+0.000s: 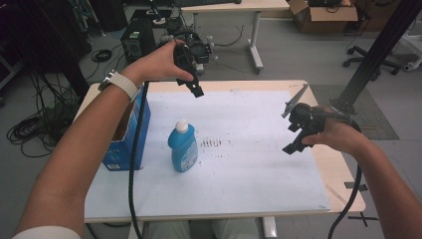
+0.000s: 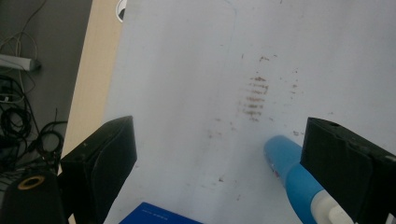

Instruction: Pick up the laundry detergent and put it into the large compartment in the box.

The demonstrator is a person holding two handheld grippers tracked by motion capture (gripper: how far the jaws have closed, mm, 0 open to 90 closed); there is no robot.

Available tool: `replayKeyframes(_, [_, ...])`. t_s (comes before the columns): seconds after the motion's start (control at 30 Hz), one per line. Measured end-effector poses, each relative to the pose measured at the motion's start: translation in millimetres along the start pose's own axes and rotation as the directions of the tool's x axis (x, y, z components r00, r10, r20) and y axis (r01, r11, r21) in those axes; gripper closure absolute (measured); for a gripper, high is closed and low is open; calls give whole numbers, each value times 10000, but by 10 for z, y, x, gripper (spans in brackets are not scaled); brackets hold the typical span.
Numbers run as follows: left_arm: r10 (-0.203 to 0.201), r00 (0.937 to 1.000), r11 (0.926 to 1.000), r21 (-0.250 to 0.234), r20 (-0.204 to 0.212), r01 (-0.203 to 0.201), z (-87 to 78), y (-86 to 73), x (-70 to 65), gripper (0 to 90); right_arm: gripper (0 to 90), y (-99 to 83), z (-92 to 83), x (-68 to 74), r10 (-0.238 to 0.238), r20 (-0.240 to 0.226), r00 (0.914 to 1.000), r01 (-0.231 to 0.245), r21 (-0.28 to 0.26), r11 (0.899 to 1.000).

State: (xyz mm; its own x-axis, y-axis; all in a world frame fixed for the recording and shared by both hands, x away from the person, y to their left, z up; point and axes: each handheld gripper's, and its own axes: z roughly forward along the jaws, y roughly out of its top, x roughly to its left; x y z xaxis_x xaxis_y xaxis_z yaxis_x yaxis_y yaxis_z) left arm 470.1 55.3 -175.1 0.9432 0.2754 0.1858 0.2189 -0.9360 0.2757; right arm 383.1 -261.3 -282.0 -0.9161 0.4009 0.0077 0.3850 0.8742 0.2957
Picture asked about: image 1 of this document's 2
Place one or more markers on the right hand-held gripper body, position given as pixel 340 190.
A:
pixel 304 118

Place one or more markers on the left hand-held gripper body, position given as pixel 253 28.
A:
pixel 183 59

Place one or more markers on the person's left hand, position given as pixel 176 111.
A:
pixel 156 64

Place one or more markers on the person's right hand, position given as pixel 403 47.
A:
pixel 336 134

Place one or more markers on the black equipment with white parts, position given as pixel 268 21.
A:
pixel 199 49

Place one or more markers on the black computer tower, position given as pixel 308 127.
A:
pixel 137 41

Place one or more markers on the white table mat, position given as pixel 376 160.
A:
pixel 239 159

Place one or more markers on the blue detergent bottle white cap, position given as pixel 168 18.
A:
pixel 183 149

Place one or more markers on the white band wristwatch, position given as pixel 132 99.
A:
pixel 121 83

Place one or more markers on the grey floor mat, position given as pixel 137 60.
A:
pixel 371 119

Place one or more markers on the white desk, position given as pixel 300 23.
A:
pixel 239 6

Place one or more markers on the blue cardboard box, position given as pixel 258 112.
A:
pixel 124 146

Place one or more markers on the black office chair base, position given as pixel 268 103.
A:
pixel 371 59

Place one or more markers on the brown cardboard box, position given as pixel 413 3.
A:
pixel 323 16

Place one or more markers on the white sleeve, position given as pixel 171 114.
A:
pixel 46 233

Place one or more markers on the black metal stand post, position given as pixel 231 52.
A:
pixel 375 56

